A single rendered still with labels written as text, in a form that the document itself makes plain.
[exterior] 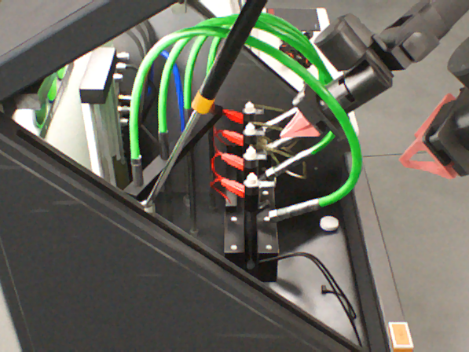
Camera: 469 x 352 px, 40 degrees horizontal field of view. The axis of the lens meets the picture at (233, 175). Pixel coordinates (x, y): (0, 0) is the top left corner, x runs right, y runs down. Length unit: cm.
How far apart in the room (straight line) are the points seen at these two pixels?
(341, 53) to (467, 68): 29
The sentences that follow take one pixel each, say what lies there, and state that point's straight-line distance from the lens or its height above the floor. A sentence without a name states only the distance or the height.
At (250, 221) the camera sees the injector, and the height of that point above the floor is 102.
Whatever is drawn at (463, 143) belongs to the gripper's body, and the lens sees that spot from 80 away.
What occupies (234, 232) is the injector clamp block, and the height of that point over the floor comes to 98.
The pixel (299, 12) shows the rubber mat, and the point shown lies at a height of 98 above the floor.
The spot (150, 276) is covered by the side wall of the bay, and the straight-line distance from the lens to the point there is 80.
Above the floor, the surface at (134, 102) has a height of 127.
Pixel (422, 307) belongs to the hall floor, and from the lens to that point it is 248.
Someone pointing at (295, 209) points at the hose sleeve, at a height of 114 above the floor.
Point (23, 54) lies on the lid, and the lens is 62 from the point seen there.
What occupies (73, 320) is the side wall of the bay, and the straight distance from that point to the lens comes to 88.
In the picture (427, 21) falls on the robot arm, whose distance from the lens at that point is 102.
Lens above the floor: 181
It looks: 38 degrees down
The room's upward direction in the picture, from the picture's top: straight up
